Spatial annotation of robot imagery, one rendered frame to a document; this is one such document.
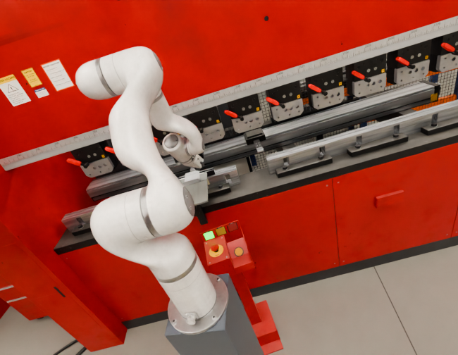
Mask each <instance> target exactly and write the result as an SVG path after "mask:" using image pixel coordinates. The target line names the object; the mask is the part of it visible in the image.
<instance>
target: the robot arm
mask: <svg viewBox="0 0 458 355"><path fill-rule="evenodd" d="M75 81H76V85H77V86H78V89H79V90H80V91H81V92H82V93H83V94H84V95H85V96H87V97H88V98H91V99H95V100H104V99H110V98H112V97H115V96H118V95H121V94H122V96H121V97H120V99H119V100H118V101H117V102H116V104H115V105H114V106H113V108H112V109H111V112H110V115H109V130H110V135H111V141H112V145H113V150H114V152H115V154H116V156H117V158H118V160H119V161H120V162H121V163H122V164H123V165H125V166H127V167H128V168H130V169H132V170H135V171H137V172H139V173H142V174H144V175H145V176H146V177H147V179H148V185H147V186H146V187H143V188H140V189H136V190H133V191H130V192H126V193H123V194H119V195H116V196H114V197H111V198H108V199H106V200H104V201H102V202H101V203H100V204H98V205H97V206H96V208H95V209H94V210H93V212H92V215H91V219H90V227H91V231H92V234H93V236H94V238H95V240H96V241H97V242H98V243H99V244H100V246H102V247H103V248H104V249H105V250H107V251H108V252H110V253H112V254H114V255H116V256H119V257H121V258H123V259H126V260H129V261H132V262H135V263H139V264H142V265H144V266H147V267H148V268H149V269H150V270H151V272H152V273H153V274H154V276H155V277H156V279H157V280H158V281H159V283H160V284H161V286H162V288H163V289H164V290H165V292H166V294H167V295H168V296H169V298H170V301H169V304H168V318H169V321H170V322H171V324H172V326H173V327H174V328H175V329H176V330H177V331H178V332H181V333H182V334H186V335H196V334H199V333H202V332H205V331H207V330H208V329H210V328H212V327H213V326H214V325H215V324H217V322H218V321H219V320H220V319H221V317H222V316H223V314H224V313H225V310H226V308H227V305H228V299H229V298H228V288H227V287H226V285H225V283H224V281H223V280H222V279H221V278H220V277H218V276H217V275H214V274H211V273H206V271H205V269H204V267H203V265H202V263H201V261H200V259H199V257H198V255H197V253H196V251H195V250H194V247H193V246H192V243H191V242H190V241H189V240H188V238H187V237H186V236H184V235H182V234H180V233H177V232H178V231H181V230H183V229H184V228H186V227H187V226H188V225H189V224H190V223H191V222H192V219H193V218H194V213H195V209H194V201H193V199H192V196H191V194H190V193H189V191H188V190H187V188H186V187H185V186H184V184H183V183H181V181H180V180H179V179H178V178H177V177H176V176H175V175H174V174H173V172H172V171H171V170H170V169H169V167H168V166H167V165H166V164H165V163H164V161H163V159H162V158H161V155H160V153H159V151H158V149H157V147H156V144H155V141H154V136H153V132H152V128H151V123H152V125H153V126H154V127H155V128H156V129H157V130H161V131H168V132H176V133H170V134H168V135H166V136H165V137H164V139H163V142H162V145H163V148H164V149H165V150H166V151H167V152H168V153H169V154H170V155H171V156H172V157H173V158H175V159H176V160H177V161H179V162H180V163H181V164H183V165H184V166H189V167H192V168H194V169H195V170H198V171H200V169H201V167H204V164H203V163H202V162H204V159H203V158H202V157H201V156H199V155H198V154H201V153H203V152H204V150H205V146H204V140H203V139H202V136H201V134H200V132H199V131H198V129H197V127H196V126H195V125H194V124H193V123H192V122H190V121H189V120H188V119H186V118H183V117H181V116H177V115H176V114H174V113H172V111H171V109H170V106H169V105H168V102H167V101H166V98H165V96H164V94H163V92H162V90H161V86H162V83H163V67H162V65H161V62H160V60H159V58H158V56H157V55H156V54H155V53H154V52H153V51H152V50H151V49H148V48H146V47H144V46H136V47H133V48H129V49H125V50H122V51H119V52H116V53H114V54H110V55H108V56H104V57H101V58H98V59H95V60H93V61H89V62H86V63H84V64H83V65H81V66H80V67H79V68H78V70H77V72H76V74H75ZM177 133H178V134H177ZM179 134H181V135H183V136H185V137H186V138H183V137H181V136H180V135H179Z"/></svg>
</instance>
